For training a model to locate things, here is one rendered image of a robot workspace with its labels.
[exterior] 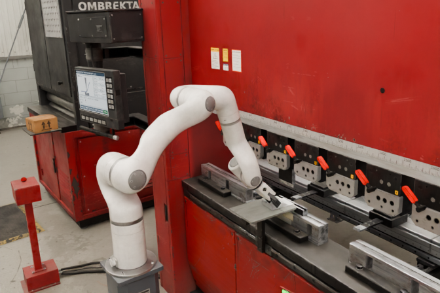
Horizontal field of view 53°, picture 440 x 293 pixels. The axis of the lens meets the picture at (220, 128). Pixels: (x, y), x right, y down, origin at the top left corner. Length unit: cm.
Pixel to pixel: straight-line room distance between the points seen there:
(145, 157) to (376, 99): 84
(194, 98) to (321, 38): 56
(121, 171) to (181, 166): 133
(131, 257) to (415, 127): 108
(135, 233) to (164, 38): 134
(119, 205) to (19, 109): 731
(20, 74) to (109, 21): 620
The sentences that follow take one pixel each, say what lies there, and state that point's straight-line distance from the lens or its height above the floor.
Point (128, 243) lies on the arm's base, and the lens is 165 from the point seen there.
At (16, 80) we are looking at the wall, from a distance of 876.
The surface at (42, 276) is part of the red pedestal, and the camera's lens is 360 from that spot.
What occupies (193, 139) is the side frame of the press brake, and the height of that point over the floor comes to 113.
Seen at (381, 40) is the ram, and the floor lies 179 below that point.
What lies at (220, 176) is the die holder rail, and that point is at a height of 95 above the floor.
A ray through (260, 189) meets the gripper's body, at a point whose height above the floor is 112.
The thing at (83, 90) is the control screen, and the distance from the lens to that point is 296.
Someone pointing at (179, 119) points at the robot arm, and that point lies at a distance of 162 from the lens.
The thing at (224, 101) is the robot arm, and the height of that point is 156.
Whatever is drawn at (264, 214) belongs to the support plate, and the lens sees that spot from 205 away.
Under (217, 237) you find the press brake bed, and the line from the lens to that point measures 260.
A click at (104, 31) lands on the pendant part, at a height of 182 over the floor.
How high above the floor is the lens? 190
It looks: 15 degrees down
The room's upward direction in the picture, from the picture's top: 2 degrees counter-clockwise
